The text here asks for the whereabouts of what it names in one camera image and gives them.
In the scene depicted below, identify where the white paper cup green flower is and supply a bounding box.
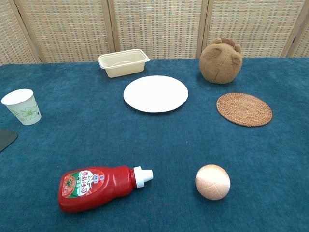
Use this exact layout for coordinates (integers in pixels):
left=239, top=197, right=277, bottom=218
left=0, top=88, right=42, bottom=126

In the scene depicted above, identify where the white round plate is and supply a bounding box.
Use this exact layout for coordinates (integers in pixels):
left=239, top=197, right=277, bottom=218
left=123, top=75, right=189, bottom=114

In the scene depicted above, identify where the peach round ball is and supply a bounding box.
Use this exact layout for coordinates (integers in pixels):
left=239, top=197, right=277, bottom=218
left=195, top=164, right=231, bottom=201

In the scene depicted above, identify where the woven rattan coaster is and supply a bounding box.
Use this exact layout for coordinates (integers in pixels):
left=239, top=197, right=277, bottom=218
left=216, top=92, right=273, bottom=127

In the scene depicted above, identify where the blue table cloth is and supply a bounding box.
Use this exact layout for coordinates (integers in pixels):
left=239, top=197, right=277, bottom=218
left=0, top=57, right=309, bottom=232

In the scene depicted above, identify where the beige plastic food container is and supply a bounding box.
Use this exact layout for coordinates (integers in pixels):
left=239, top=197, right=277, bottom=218
left=98, top=48, right=151, bottom=79

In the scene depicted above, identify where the brown plush animal toy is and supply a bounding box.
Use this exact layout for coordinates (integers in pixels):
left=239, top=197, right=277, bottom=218
left=199, top=37, right=243, bottom=85

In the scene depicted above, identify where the woven bamboo folding screen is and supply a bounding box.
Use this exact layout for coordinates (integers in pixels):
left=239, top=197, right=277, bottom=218
left=0, top=0, right=309, bottom=66

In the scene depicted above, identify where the red ketchup squeeze bottle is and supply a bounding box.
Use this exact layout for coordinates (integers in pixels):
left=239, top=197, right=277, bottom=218
left=57, top=165, right=154, bottom=214

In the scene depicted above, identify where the dark grey flat mat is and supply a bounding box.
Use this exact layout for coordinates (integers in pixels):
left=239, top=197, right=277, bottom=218
left=0, top=128, right=19, bottom=153

